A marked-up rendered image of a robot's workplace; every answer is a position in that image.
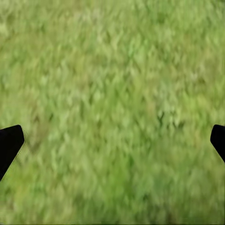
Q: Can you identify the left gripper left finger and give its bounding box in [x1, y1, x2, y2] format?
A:
[0, 125, 24, 181]

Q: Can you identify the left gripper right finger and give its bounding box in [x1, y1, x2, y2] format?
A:
[210, 124, 225, 161]

